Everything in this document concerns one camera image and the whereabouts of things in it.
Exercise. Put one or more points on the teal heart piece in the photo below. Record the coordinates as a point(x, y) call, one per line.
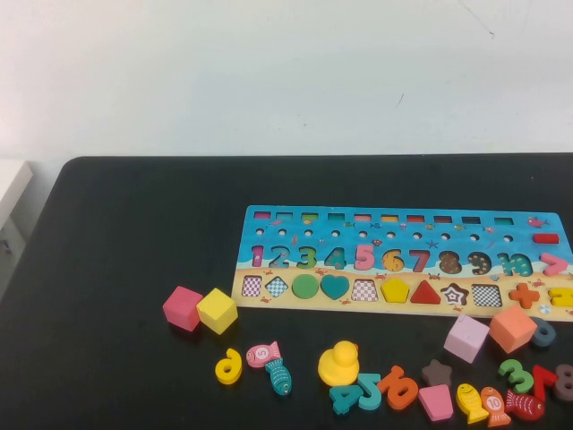
point(335, 286)

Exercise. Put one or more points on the yellow pentagon piece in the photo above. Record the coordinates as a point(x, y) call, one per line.
point(395, 291)

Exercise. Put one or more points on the yellow number six piece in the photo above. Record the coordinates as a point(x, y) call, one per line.
point(236, 358)

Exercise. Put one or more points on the orange plus sign piece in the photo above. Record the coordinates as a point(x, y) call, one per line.
point(524, 295)

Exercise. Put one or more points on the teal patterned fish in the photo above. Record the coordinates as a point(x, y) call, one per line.
point(279, 376)

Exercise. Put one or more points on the yellow equals sign piece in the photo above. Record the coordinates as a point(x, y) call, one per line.
point(557, 298)

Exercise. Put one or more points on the light blue number piece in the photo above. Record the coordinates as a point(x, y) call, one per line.
point(371, 401)

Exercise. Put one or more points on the brown star piece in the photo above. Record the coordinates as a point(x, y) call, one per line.
point(436, 374)

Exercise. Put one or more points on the brown number eight piece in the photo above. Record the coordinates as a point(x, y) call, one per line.
point(559, 394)

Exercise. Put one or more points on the red patterned fish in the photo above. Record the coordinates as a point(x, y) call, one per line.
point(526, 405)

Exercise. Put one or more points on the pink number five piece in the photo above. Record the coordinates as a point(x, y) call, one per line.
point(368, 263)

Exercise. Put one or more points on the orange number ten piece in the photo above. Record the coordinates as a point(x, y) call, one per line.
point(389, 380)

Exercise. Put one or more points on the blue wooden puzzle board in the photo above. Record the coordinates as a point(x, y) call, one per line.
point(291, 226)

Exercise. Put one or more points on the teal number four piece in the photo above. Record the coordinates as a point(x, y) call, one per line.
point(340, 405)

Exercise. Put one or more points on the salmon orange cube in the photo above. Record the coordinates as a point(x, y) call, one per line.
point(512, 329)

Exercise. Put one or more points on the red minus sign piece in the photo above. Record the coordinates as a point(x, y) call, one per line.
point(546, 238)

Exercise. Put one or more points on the orange fish with ten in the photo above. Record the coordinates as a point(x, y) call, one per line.
point(494, 403)

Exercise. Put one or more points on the slate blue number piece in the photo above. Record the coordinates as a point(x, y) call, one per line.
point(539, 344)

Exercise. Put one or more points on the pink trapezoid piece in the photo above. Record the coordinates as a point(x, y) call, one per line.
point(435, 402)

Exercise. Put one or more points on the red number seven piece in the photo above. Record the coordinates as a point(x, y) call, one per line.
point(544, 376)

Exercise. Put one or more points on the pink fish with five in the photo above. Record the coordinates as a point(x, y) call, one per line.
point(262, 354)

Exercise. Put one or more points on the light pink cube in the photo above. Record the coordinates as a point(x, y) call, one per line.
point(465, 338)

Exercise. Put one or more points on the pink greater-than sign piece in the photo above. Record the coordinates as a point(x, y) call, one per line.
point(559, 264)

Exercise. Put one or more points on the green circle piece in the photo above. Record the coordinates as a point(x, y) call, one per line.
point(305, 286)

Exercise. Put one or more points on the yellow duck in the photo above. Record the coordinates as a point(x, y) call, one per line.
point(338, 365)

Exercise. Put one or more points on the yellow cube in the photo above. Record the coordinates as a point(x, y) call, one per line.
point(217, 311)

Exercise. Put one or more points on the yellow fish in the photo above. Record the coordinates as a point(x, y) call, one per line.
point(470, 401)

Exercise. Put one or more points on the white furniture slab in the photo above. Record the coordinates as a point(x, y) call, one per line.
point(13, 183)

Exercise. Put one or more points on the green number three piece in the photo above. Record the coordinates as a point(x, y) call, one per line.
point(521, 383)

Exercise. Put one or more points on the red triangle piece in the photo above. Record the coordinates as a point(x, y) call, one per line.
point(425, 296)

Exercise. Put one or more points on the magenta red cube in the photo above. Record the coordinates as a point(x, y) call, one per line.
point(181, 307)

